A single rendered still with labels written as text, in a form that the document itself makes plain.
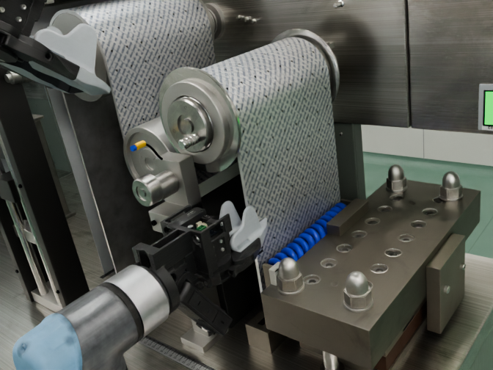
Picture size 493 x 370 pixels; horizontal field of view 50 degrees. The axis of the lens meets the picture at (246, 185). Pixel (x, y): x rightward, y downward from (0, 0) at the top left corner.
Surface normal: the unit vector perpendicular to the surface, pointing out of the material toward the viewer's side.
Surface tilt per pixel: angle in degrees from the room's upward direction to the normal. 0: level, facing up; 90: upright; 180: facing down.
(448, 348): 0
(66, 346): 50
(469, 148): 90
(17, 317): 0
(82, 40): 86
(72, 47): 86
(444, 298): 90
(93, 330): 56
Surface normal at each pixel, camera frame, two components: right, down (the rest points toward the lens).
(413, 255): -0.15, -0.91
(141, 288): 0.43, -0.55
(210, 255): 0.77, 0.15
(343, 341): -0.62, 0.40
